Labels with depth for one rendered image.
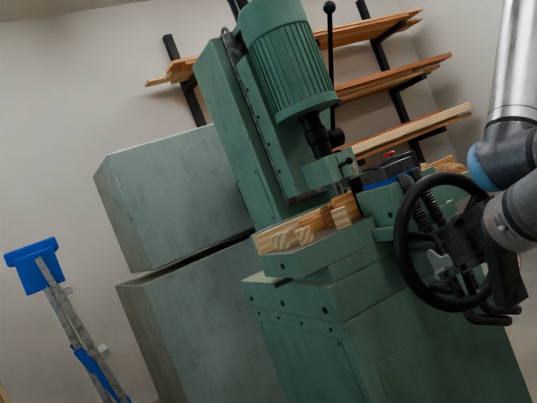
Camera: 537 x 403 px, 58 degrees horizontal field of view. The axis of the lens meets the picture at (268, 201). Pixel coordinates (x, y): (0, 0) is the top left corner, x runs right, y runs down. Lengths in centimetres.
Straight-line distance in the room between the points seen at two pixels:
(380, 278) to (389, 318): 9
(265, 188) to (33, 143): 231
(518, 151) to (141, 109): 311
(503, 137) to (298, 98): 55
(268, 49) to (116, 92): 250
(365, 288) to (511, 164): 46
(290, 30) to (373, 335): 76
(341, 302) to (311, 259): 12
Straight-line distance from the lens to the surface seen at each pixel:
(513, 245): 77
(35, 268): 170
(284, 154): 136
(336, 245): 110
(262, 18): 129
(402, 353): 121
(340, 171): 127
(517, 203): 73
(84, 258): 342
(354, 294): 113
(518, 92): 91
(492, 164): 86
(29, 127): 354
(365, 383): 117
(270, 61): 128
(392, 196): 109
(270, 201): 143
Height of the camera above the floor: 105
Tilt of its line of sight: 1 degrees down
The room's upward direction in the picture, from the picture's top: 21 degrees counter-clockwise
